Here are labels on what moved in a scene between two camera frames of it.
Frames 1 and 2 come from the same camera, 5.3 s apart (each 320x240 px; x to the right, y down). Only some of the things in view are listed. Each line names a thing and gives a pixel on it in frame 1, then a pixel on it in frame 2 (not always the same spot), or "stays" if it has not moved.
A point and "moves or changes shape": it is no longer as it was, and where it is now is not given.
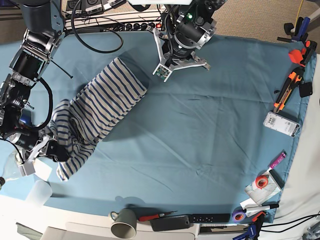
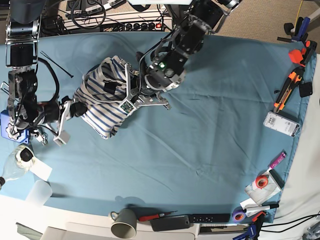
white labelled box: [281, 124] stays
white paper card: [42, 170] stays
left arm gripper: [36, 144] -> [48, 112]
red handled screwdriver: [146, 217] stays
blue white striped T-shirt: [80, 123] moves or changes shape
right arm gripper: [175, 54] -> [129, 105]
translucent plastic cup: [39, 194] stays
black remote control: [206, 218] stays
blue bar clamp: [254, 229] stays
